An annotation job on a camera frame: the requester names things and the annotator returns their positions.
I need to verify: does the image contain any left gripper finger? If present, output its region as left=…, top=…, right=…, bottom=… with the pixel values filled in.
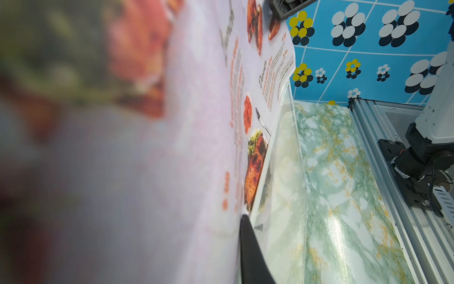
left=240, top=214, right=275, bottom=284

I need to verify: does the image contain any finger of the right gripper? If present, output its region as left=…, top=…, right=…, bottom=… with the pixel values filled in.
left=268, top=0, right=317, bottom=21

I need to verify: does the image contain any white narrow rack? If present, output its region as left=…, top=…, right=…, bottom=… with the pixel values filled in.
left=250, top=86, right=308, bottom=284

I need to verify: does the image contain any restaurant menu sheet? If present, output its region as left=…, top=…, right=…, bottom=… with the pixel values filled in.
left=1, top=1, right=294, bottom=284

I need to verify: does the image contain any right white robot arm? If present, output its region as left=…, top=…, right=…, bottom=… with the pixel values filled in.
left=266, top=1, right=454, bottom=147

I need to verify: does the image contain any aluminium front rail frame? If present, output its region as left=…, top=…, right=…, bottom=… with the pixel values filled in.
left=349, top=98, right=454, bottom=284

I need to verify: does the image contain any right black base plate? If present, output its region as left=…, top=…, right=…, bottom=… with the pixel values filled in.
left=378, top=139, right=454, bottom=218

